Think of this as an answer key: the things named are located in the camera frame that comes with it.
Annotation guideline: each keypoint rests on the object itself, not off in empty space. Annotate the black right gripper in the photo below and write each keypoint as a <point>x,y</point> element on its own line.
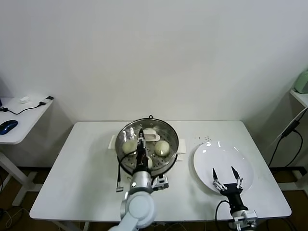
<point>232,192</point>

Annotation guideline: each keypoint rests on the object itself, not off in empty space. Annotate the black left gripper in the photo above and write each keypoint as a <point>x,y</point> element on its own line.
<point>141,163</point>

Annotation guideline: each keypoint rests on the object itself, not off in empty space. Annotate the white steamed baozi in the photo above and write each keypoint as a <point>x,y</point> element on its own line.
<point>130,146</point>
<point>161,148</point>
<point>149,131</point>
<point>150,164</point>

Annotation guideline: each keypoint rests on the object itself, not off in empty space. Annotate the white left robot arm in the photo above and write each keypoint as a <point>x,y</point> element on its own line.
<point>139,207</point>

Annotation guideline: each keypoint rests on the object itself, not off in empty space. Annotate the steel steamer basket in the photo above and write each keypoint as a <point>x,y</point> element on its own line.
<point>183,145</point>

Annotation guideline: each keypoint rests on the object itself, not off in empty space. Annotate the white round plate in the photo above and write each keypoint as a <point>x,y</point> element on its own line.
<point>223,156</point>

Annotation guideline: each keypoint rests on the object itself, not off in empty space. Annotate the scattered black crumbs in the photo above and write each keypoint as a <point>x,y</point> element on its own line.
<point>207,137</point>

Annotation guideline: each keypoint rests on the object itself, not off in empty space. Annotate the black power adapter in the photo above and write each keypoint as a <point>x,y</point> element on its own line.
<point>291,128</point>

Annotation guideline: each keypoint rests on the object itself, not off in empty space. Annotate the small white desk object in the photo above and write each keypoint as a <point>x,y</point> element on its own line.
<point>25,99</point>

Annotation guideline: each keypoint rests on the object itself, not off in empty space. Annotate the green appliance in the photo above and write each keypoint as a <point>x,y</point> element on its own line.
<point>302,81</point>

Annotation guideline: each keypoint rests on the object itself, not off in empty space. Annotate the blue computer mouse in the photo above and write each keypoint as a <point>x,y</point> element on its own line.
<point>8,126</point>

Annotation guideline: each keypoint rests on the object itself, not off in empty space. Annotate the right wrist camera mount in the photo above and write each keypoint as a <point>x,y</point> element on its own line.
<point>252,216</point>

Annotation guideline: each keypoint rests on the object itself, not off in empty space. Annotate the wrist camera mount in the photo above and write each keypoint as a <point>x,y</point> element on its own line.
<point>161,184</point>
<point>252,216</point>

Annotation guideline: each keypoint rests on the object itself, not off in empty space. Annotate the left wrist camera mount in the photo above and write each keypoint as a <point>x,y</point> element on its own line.
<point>161,184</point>

